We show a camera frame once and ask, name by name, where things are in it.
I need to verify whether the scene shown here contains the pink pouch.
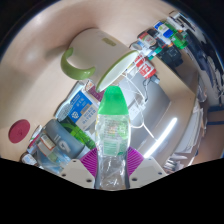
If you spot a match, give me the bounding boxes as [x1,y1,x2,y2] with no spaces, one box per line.
[85,81,106,102]

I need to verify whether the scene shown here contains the red and green pens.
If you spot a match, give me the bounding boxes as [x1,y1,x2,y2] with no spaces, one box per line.
[27,124,44,150]

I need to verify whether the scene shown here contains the white light bar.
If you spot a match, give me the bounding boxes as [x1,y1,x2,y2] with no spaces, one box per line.
[143,117,178,158]

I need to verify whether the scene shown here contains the red-labelled white jar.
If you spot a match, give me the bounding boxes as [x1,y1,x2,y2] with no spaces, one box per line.
[134,54,157,80]

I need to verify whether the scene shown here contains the small blue-capped white bottle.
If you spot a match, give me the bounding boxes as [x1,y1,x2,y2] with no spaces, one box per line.
[153,20,176,38]

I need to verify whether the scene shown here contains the clear gold-capped glass bottle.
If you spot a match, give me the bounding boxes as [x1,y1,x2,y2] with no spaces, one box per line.
[21,131,72,175]

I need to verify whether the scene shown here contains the small dark bottle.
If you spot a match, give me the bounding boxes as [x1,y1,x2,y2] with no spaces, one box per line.
[138,31,158,48]

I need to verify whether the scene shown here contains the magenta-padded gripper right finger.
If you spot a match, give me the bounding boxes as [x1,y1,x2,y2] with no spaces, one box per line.
[125,146,168,189]

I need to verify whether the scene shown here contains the green glass bottle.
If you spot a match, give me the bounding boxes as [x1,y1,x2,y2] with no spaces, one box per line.
[59,119,98,150]

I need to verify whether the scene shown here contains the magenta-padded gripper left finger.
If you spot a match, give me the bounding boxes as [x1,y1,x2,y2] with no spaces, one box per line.
[59,147,101,189]

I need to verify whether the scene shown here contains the white mug with green handle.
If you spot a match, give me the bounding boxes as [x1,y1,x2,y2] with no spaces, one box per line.
[60,28,140,94]

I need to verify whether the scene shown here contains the clear green-capped plastic bottle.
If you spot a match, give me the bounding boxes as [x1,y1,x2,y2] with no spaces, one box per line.
[94,85,130,191]

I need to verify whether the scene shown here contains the flat round red coaster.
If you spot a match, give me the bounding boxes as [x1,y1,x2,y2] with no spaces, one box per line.
[8,119,31,144]

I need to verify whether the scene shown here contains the white and blue carton box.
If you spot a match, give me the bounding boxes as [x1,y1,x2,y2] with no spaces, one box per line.
[67,90,100,131]

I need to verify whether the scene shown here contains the white cable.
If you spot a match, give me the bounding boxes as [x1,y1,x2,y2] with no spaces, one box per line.
[121,71,156,141]

